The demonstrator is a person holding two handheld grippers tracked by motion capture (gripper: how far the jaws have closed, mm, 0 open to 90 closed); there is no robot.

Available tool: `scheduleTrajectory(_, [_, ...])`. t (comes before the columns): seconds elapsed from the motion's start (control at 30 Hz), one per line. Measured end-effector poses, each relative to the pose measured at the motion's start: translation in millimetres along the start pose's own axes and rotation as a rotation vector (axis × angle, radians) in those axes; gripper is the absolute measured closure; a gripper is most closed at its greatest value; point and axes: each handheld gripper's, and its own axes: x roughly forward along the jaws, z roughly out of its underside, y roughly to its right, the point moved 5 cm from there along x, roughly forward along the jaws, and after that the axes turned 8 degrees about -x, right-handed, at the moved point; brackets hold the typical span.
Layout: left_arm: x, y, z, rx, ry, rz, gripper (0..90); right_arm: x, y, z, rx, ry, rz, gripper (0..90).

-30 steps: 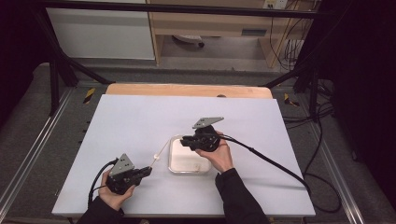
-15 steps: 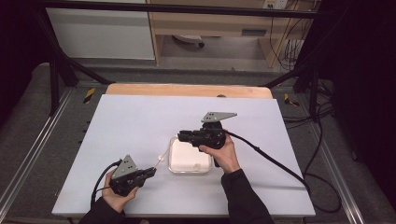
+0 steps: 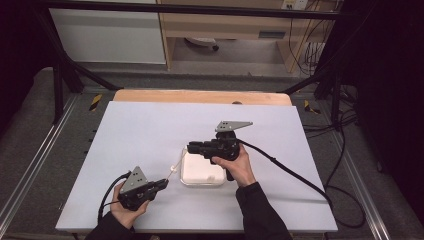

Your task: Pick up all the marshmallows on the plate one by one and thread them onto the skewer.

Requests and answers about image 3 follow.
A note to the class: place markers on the light wooden table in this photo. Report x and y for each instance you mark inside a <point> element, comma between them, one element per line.
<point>200,96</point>

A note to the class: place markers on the white cabinet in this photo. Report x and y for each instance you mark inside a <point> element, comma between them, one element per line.
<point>106,36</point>

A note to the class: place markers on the white rectangular tray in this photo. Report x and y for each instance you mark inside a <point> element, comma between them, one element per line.
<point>200,171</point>

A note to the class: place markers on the black metal stand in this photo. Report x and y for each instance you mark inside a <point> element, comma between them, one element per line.
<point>58,86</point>
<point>335,90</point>

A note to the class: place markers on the light wooden desk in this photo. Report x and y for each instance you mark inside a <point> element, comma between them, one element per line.
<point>226,23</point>

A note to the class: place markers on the wooden cotton swab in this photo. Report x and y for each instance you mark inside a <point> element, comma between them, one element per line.
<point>173,170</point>

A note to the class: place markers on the white power strip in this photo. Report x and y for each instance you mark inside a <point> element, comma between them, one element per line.
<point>295,4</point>

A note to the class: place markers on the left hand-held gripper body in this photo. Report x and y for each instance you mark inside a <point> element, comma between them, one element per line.
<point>135,186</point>

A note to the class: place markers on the person's left hand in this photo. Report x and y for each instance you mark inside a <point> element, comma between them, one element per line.
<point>125,215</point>

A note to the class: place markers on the black metal crossbar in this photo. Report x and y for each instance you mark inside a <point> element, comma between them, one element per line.
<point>200,8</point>

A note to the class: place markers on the aluminium rail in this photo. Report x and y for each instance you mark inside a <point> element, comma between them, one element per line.
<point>363,196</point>
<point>36,160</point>

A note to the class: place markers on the person's right hand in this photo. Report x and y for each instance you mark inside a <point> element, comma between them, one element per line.
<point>241,170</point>

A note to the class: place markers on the chair base with caster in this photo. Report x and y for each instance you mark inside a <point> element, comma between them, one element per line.
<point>201,41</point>

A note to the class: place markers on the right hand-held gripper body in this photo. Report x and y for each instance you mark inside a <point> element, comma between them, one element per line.
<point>225,148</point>

